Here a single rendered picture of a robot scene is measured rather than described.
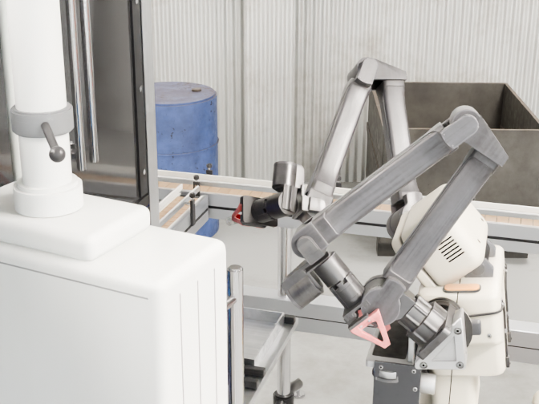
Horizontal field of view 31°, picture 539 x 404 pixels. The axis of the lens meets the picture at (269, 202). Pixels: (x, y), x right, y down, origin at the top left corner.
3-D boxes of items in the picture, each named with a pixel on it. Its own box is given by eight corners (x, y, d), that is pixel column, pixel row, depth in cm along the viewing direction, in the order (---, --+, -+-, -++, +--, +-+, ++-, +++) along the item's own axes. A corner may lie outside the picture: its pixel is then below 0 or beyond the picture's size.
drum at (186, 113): (216, 210, 581) (215, 78, 552) (223, 245, 530) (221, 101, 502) (126, 214, 575) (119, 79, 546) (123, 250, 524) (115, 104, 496)
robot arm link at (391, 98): (410, 55, 235) (394, 71, 244) (358, 54, 231) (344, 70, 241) (435, 232, 223) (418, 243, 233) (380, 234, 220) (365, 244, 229)
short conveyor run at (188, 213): (133, 304, 276) (130, 253, 270) (83, 296, 280) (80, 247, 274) (212, 220, 337) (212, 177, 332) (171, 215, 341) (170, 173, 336)
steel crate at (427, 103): (495, 195, 606) (505, 80, 580) (545, 266, 505) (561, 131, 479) (354, 196, 604) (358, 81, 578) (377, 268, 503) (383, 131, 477)
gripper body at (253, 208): (238, 195, 226) (257, 190, 220) (272, 201, 232) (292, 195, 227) (238, 223, 225) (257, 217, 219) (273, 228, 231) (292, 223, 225)
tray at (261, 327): (126, 352, 242) (125, 339, 241) (165, 307, 265) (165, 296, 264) (254, 372, 233) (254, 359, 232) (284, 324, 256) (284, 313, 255)
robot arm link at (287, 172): (325, 212, 218) (314, 223, 226) (329, 165, 222) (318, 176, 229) (274, 204, 215) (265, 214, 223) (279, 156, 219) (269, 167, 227)
